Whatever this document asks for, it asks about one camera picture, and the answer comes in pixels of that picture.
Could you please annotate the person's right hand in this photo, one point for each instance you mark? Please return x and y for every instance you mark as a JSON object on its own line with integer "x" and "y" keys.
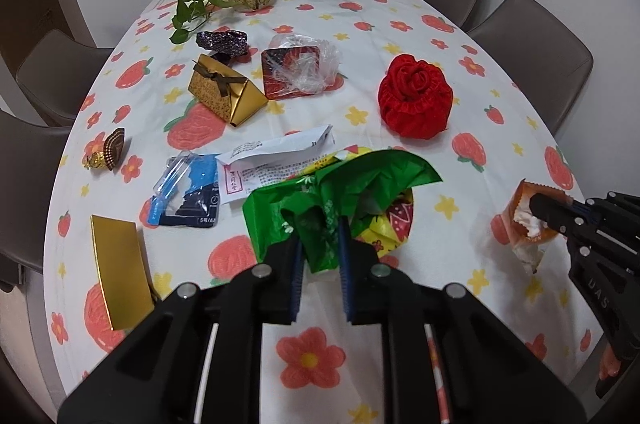
{"x": 611, "y": 363}

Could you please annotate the orange snack wrapper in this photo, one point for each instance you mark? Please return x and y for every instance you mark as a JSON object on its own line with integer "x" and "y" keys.
{"x": 522, "y": 199}

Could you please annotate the gold foil wrapper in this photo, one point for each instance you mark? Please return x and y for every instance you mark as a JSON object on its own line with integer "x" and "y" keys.
{"x": 94, "y": 161}

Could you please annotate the clear plastic wrap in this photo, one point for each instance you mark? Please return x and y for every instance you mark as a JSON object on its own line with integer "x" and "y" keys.
{"x": 320, "y": 69}

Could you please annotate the gold card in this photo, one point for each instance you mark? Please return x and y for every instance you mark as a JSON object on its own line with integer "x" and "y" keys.
{"x": 120, "y": 269}

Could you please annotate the white paper packet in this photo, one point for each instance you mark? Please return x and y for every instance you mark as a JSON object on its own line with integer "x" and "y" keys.
{"x": 270, "y": 159}

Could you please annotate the green plastic bag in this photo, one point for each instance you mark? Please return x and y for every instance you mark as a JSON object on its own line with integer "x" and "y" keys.
{"x": 370, "y": 174}

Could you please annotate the red rose cloth pouch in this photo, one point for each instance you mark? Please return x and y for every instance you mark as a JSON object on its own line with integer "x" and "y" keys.
{"x": 415, "y": 99}

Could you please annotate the red black plastic tray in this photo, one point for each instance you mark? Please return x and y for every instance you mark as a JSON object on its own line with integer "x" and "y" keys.
{"x": 280, "y": 85}

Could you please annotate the brown fluted paper cup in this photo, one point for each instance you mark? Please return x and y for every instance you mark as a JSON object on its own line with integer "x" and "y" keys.
{"x": 116, "y": 146}

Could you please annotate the gold gift box brown ribbon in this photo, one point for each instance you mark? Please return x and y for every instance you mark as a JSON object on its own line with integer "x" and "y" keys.
{"x": 215, "y": 94}

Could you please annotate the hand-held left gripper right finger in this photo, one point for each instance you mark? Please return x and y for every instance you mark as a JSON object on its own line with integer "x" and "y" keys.
{"x": 345, "y": 276}

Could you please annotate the dark glitter wrapper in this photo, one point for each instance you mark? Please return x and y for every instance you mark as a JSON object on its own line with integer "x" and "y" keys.
{"x": 222, "y": 41}

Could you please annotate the floral strawberry tablecloth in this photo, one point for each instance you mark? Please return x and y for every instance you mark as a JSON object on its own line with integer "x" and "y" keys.
{"x": 450, "y": 44}

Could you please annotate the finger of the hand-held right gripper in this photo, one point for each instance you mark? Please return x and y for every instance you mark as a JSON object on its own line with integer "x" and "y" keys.
{"x": 597, "y": 289}
{"x": 547, "y": 210}

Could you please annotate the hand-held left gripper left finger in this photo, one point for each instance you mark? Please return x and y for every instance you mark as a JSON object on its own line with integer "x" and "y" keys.
{"x": 298, "y": 276}

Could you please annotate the blue battery blister pack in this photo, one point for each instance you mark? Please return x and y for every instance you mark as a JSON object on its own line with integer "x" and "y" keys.
{"x": 200, "y": 174}

